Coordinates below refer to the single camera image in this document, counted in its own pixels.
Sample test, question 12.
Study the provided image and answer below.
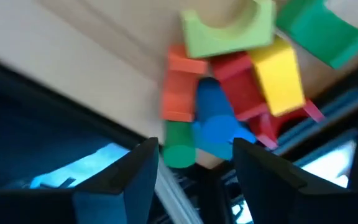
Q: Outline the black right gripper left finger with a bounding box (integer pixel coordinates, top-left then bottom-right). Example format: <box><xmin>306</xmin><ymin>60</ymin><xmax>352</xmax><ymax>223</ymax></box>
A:
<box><xmin>0</xmin><ymin>136</ymin><xmax>160</xmax><ymax>224</ymax></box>

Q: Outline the red arch block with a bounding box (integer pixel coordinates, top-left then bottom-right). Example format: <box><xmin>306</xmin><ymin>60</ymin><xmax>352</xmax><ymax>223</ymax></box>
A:
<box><xmin>247</xmin><ymin>99</ymin><xmax>326</xmax><ymax>150</ymax></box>

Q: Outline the light green arch block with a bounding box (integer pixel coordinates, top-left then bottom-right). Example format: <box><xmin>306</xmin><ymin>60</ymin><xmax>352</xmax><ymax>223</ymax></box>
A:
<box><xmin>180</xmin><ymin>0</ymin><xmax>277</xmax><ymax>59</ymax></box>

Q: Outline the black aluminium table frame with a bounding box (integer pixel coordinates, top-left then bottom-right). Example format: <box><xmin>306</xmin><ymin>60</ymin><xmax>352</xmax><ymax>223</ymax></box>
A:
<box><xmin>0</xmin><ymin>46</ymin><xmax>164</xmax><ymax>147</ymax></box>

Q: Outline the red wooden block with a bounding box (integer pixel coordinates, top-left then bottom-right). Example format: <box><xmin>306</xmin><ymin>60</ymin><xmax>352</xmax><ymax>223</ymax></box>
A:
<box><xmin>209</xmin><ymin>52</ymin><xmax>270</xmax><ymax>122</ymax></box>

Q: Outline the green wooden cylinder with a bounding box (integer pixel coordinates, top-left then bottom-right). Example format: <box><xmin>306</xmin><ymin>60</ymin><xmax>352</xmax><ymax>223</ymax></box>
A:
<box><xmin>162</xmin><ymin>120</ymin><xmax>197</xmax><ymax>169</ymax></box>

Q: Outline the orange wooden block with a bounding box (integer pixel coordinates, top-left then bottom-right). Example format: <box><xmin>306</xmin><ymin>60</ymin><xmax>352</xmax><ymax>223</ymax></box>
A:
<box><xmin>160</xmin><ymin>43</ymin><xmax>209</xmax><ymax>123</ymax></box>

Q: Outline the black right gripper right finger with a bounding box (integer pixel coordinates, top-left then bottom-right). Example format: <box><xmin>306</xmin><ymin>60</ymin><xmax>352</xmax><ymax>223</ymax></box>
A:
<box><xmin>232</xmin><ymin>138</ymin><xmax>358</xmax><ymax>224</ymax></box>

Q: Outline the blue wooden cylinder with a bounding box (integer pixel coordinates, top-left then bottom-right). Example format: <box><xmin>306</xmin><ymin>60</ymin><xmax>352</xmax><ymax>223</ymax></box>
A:
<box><xmin>194</xmin><ymin>77</ymin><xmax>241</xmax><ymax>146</ymax></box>

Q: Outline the yellow wooden block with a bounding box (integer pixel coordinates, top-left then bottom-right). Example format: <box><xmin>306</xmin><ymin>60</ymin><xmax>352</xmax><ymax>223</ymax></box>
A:
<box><xmin>247</xmin><ymin>37</ymin><xmax>306</xmax><ymax>118</ymax></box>

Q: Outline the dark green arch block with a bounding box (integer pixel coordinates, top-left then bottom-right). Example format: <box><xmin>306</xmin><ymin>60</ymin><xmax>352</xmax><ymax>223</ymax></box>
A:
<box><xmin>275</xmin><ymin>0</ymin><xmax>358</xmax><ymax>70</ymax></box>

